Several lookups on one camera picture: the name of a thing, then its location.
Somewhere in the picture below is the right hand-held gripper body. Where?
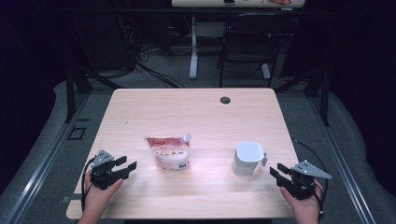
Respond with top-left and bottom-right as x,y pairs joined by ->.
281,160 -> 332,201

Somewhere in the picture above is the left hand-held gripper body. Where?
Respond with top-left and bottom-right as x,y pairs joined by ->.
90,149 -> 130,190

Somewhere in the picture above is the white container with hinged lid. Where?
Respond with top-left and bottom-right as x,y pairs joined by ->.
232,141 -> 268,177

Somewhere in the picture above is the red and white spouted pouch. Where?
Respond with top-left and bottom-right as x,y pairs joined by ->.
144,133 -> 192,173

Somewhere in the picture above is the person's right hand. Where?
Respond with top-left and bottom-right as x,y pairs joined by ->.
279,186 -> 323,224

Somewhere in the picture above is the person's left hand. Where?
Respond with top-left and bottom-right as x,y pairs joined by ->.
84,170 -> 124,214

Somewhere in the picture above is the grey tape strip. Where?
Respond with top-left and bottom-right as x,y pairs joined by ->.
61,194 -> 82,203

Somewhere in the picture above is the black metal stand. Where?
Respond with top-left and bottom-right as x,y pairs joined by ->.
64,66 -> 122,124
274,66 -> 331,127

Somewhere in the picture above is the black folding chair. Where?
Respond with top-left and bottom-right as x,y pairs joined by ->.
218,12 -> 293,89

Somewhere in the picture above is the white desk with metal legs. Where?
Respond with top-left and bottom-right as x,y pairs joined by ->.
171,0 -> 307,80

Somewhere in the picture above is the left hand-held gripper black cable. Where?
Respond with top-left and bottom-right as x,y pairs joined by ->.
79,157 -> 96,213

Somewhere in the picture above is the hand-held gripper black cable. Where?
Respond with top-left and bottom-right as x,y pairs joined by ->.
291,138 -> 329,217
79,157 -> 96,213

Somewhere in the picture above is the right hand-held gripper black cable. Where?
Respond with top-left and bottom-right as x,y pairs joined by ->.
291,138 -> 329,217

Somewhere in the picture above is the aluminium floor rail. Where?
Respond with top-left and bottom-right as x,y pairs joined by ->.
4,92 -> 92,224
306,92 -> 376,224

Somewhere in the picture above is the tangle of floor cables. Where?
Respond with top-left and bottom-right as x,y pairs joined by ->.
118,15 -> 186,90

